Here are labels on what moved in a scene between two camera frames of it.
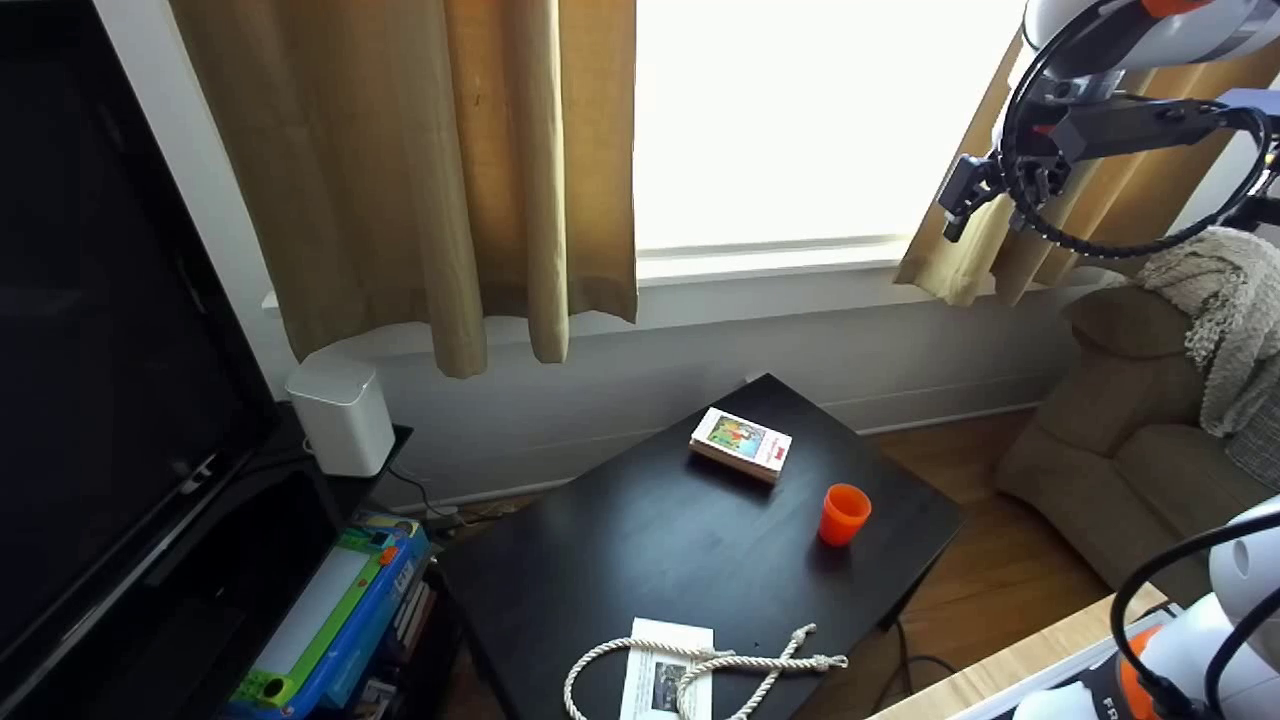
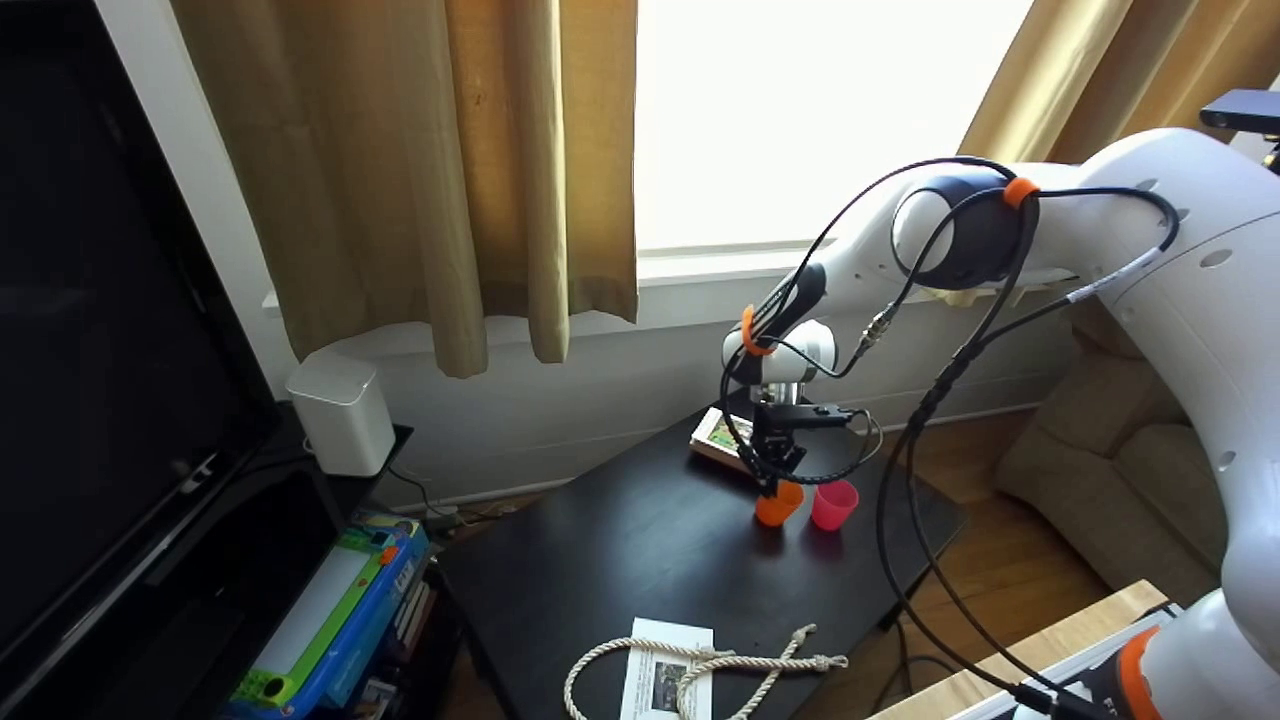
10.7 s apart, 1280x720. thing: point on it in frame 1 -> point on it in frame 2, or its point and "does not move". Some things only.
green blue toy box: (356, 633) does not move
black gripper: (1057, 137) -> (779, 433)
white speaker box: (343, 416) does not move
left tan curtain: (453, 168) does not move
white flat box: (654, 673) does not move
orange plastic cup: (841, 514) -> (772, 508)
